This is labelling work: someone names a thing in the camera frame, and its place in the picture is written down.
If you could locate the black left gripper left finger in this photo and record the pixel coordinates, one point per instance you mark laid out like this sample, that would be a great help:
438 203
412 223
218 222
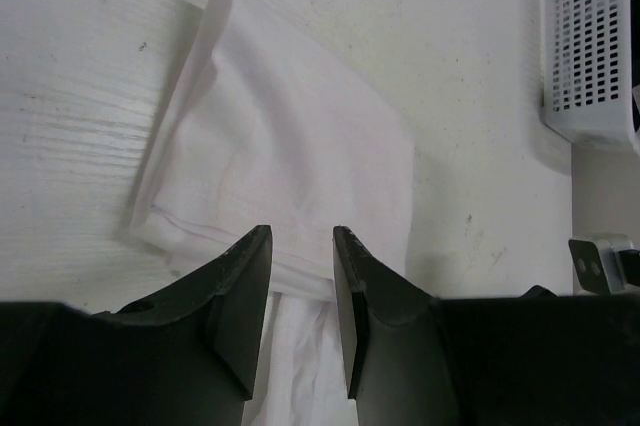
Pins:
184 355

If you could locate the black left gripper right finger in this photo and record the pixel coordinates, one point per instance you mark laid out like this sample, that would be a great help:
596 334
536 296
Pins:
411 358

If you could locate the white tank top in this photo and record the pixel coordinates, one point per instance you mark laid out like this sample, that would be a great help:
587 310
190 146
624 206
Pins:
267 127

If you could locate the white plastic laundry basket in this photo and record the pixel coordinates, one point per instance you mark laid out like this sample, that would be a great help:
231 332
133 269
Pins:
587 72

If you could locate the grey metal table bracket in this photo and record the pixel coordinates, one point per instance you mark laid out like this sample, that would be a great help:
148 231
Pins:
605 264

